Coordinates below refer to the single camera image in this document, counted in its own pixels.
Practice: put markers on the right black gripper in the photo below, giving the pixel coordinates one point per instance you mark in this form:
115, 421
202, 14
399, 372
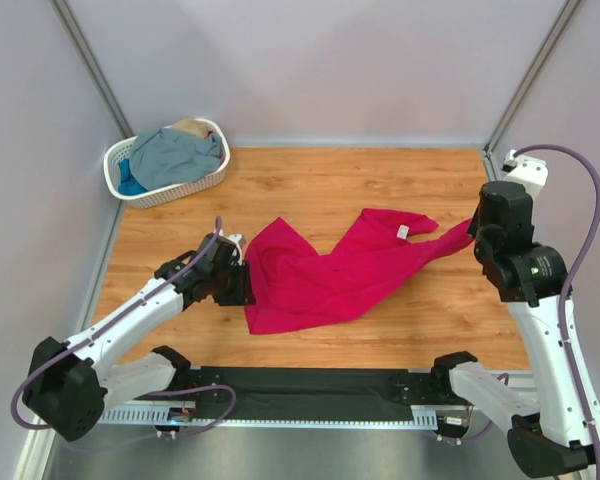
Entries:
480, 232

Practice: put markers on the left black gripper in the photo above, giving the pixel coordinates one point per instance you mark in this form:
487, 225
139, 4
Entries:
237, 282

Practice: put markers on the red t shirt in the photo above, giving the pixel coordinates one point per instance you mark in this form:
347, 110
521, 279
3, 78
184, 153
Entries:
297, 288

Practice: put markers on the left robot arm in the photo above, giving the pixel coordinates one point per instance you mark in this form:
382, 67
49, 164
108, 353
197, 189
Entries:
71, 383

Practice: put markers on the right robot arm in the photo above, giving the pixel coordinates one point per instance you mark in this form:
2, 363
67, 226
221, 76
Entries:
558, 432

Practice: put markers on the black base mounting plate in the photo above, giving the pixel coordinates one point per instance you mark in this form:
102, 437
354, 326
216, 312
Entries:
345, 394

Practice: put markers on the bright blue garment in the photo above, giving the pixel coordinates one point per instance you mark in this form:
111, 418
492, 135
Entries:
128, 185

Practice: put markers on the grey blue shirt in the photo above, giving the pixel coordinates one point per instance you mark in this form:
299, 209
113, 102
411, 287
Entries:
166, 157

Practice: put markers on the beige garment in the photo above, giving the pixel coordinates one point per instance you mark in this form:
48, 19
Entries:
192, 126

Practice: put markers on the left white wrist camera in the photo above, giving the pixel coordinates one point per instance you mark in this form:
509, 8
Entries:
239, 242

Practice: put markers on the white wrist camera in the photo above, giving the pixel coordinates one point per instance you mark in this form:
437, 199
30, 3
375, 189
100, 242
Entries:
530, 172
239, 242

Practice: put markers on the aluminium frame rail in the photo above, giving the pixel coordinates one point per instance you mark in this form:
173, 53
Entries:
504, 229

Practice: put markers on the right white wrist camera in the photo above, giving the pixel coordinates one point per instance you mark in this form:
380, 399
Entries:
530, 172

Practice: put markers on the right aluminium corner post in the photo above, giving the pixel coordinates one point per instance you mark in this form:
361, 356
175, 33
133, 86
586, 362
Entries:
565, 16

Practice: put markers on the aluminium corner post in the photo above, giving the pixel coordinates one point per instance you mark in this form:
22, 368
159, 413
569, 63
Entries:
565, 16
69, 21

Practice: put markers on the slotted grey cable duct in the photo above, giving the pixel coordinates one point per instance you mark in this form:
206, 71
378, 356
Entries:
172, 416

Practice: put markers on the left aluminium corner post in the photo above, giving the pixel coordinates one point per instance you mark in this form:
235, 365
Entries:
69, 21

